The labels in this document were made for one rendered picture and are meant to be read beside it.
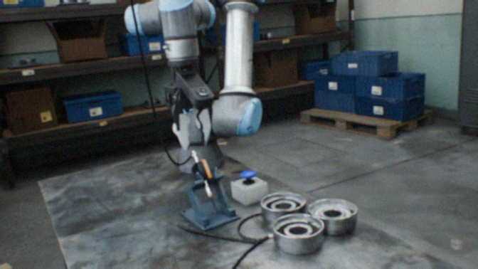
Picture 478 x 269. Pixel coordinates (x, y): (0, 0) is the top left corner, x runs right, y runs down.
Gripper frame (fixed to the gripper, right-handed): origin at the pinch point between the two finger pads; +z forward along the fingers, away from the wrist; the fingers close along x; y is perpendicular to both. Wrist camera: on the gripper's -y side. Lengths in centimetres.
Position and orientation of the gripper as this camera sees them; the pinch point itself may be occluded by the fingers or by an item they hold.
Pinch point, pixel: (196, 143)
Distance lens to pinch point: 103.7
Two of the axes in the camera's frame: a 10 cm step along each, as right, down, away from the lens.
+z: 0.9, 9.6, 2.5
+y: -5.3, -1.7, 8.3
